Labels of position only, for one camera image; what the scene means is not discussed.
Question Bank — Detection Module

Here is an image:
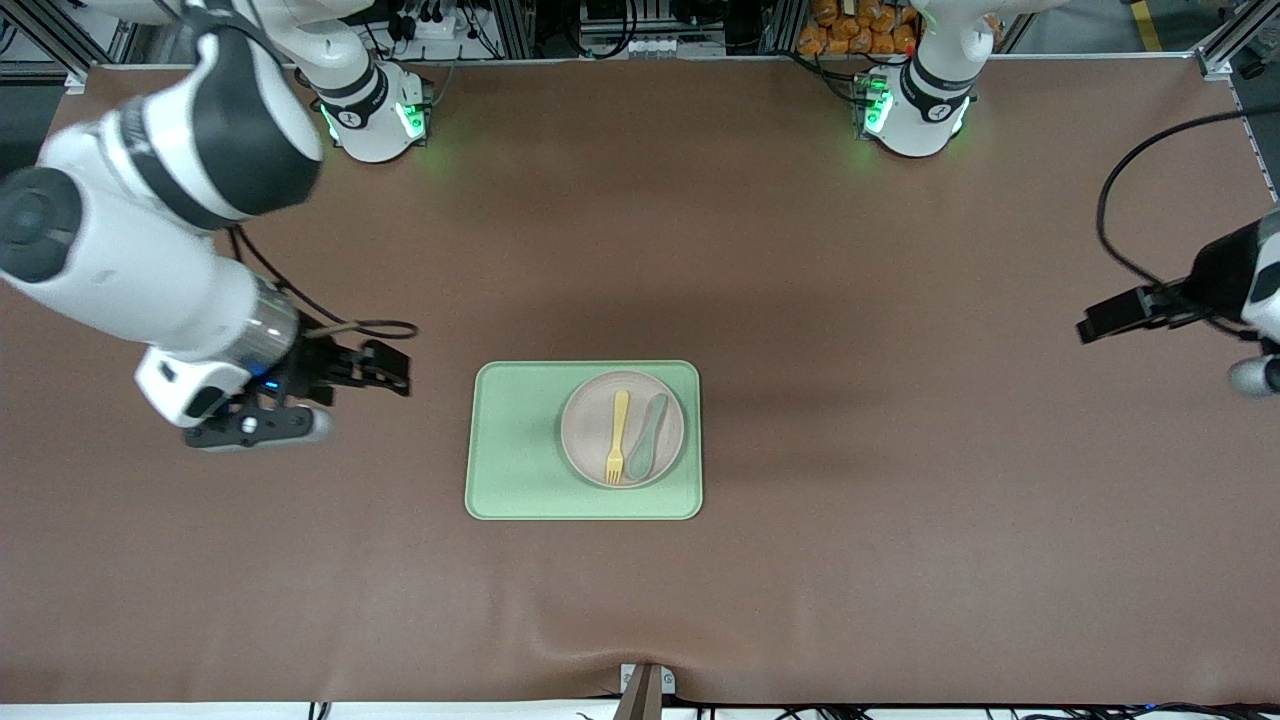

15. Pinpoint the aluminium frame corner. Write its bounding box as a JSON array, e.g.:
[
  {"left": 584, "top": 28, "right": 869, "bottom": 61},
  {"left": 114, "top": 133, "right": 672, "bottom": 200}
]
[{"left": 1193, "top": 15, "right": 1266, "bottom": 81}]

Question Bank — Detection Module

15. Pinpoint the light green rectangular tray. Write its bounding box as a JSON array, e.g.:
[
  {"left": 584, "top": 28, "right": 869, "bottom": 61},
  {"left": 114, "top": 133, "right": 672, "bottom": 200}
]
[{"left": 464, "top": 360, "right": 704, "bottom": 522}]

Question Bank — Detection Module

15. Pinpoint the brown table cover mat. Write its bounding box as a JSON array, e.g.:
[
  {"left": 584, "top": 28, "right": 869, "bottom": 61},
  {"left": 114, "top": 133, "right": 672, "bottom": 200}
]
[{"left": 0, "top": 55, "right": 1280, "bottom": 706}]

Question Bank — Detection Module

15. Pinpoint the grey-green plastic spoon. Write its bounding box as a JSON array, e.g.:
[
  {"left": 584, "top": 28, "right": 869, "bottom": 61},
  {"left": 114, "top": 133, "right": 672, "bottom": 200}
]
[{"left": 626, "top": 392, "right": 669, "bottom": 480}]

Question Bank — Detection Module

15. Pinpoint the orange bread pile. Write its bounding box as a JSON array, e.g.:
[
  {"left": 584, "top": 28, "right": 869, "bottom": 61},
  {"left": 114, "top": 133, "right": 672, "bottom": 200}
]
[{"left": 797, "top": 0, "right": 919, "bottom": 57}]

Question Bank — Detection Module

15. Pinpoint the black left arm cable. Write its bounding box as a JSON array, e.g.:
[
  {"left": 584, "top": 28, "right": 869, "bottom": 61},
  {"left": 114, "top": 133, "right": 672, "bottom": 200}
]
[{"left": 1097, "top": 108, "right": 1280, "bottom": 341}]

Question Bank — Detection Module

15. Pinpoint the aluminium frame post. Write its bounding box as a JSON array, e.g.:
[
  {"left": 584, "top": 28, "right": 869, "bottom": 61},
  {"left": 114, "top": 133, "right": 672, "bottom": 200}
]
[{"left": 497, "top": 0, "right": 536, "bottom": 59}]

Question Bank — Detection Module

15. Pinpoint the aluminium frame beam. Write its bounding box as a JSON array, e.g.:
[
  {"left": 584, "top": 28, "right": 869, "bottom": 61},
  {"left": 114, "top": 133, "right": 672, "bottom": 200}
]
[{"left": 0, "top": 0, "right": 151, "bottom": 96}]

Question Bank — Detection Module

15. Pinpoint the white power strip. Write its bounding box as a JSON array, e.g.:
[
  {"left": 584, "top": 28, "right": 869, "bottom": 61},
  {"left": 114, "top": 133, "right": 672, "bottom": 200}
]
[{"left": 395, "top": 8, "right": 463, "bottom": 43}]

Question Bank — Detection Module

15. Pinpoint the beige round plate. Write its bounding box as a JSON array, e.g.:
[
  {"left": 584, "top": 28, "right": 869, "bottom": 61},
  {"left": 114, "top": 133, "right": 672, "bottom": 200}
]
[{"left": 559, "top": 371, "right": 687, "bottom": 490}]

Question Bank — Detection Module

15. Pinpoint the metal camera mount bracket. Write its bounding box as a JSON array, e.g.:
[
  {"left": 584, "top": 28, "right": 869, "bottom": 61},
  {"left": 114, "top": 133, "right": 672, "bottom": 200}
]
[{"left": 612, "top": 662, "right": 677, "bottom": 720}]

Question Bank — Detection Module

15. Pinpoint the grey equipment box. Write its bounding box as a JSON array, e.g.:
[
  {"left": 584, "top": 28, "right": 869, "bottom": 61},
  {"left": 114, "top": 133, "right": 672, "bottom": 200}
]
[{"left": 578, "top": 0, "right": 731, "bottom": 59}]

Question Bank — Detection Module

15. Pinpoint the yellow plastic fork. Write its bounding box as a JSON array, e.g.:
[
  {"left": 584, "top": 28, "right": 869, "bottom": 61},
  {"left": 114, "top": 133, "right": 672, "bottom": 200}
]
[{"left": 604, "top": 390, "right": 632, "bottom": 486}]

